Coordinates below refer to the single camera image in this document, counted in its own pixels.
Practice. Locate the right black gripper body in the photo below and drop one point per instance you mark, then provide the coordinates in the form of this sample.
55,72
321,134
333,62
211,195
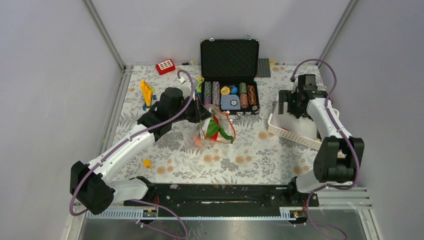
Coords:
291,97

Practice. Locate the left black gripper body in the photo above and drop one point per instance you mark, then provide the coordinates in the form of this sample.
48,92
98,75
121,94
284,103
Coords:
192,113

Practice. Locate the orange peach toy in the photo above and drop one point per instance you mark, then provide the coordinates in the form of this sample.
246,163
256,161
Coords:
198,142

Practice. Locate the clear zip top bag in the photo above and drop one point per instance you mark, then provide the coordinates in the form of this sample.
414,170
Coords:
223,119

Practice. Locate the red chili pepper toy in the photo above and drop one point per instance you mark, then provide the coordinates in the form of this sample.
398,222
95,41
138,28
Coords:
215,136

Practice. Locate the green chili pepper toy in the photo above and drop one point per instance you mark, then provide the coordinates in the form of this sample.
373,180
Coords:
222,132

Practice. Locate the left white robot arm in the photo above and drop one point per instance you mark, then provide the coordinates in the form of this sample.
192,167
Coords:
92,184

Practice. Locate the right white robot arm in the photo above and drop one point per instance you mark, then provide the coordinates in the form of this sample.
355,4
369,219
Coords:
338,160

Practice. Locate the yellow toy block cart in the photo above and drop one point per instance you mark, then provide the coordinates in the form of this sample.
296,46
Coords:
148,95

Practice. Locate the white plastic basket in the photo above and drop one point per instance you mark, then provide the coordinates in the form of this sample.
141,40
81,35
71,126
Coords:
291,130

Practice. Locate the red white toy block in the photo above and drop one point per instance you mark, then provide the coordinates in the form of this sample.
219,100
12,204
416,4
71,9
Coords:
165,67

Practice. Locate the grey lego baseplate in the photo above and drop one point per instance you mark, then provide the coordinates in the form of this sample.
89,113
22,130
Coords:
263,68

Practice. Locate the small yellow toy piece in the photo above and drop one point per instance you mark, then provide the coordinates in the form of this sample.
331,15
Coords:
147,163

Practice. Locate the black poker chip case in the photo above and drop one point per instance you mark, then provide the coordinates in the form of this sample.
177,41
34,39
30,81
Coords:
228,69

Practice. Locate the black mounting base plate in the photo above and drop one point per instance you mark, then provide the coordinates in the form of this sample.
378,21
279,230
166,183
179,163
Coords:
227,200

